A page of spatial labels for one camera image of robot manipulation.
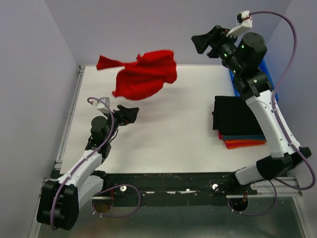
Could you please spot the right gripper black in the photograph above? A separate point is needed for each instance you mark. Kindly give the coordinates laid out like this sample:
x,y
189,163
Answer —
x,y
219,36

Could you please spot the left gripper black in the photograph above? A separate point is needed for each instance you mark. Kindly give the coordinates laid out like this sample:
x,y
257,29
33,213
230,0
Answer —
x,y
129,114

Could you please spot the red t shirt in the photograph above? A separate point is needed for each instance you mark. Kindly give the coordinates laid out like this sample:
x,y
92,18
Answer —
x,y
144,77
220,136

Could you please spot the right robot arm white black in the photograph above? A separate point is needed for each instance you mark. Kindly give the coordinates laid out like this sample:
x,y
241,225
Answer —
x,y
285,152

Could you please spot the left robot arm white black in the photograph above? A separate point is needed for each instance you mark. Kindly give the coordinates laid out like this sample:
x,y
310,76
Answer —
x,y
74,173

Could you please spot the blue plastic bin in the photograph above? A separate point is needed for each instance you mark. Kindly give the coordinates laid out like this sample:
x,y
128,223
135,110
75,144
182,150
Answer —
x,y
268,74

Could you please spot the black folded t shirt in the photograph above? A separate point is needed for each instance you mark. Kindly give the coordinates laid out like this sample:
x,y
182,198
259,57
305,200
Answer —
x,y
231,116

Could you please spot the red folded t shirt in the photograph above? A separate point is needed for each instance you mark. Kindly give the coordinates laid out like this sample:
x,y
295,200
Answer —
x,y
220,136

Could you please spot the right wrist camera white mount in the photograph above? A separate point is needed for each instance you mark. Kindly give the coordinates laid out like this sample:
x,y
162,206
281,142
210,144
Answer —
x,y
244,24

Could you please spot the side aluminium table rail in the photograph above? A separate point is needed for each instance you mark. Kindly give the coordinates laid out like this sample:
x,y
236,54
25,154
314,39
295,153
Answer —
x,y
62,147

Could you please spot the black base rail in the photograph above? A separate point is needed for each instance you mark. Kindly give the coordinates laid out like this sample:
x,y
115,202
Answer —
x,y
153,190

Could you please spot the right aluminium extrusion rail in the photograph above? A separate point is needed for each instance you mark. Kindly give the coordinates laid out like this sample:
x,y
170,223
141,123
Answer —
x,y
264,189

